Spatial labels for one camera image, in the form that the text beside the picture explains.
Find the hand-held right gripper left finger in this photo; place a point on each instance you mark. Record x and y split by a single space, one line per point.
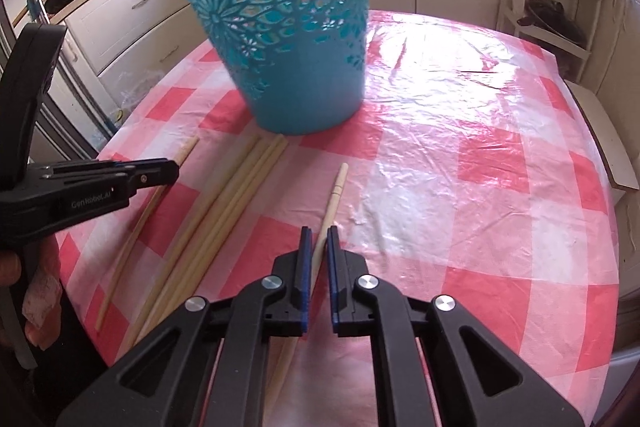
305 282

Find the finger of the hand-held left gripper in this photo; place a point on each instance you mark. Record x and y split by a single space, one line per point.
145 172

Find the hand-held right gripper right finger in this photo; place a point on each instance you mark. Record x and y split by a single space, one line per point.
333 282

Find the pale bamboo chopstick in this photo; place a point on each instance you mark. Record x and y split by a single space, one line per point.
332 199
125 257

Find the bundle of wooden chopsticks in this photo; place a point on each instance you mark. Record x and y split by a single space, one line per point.
225 207

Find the blue perforated plastic basket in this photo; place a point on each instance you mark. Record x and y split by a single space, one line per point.
300 82

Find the person's left hand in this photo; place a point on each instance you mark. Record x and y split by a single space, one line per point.
42 297

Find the silver refrigerator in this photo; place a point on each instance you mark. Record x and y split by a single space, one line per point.
75 107

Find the white cabinet drawers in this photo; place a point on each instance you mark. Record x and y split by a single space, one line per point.
140 17

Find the pink checked tablecloth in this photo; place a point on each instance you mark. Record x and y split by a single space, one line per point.
475 207

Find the small white wooden stool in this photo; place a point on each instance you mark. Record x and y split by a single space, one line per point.
605 137

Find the dark pan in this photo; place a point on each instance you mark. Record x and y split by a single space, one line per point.
550 24

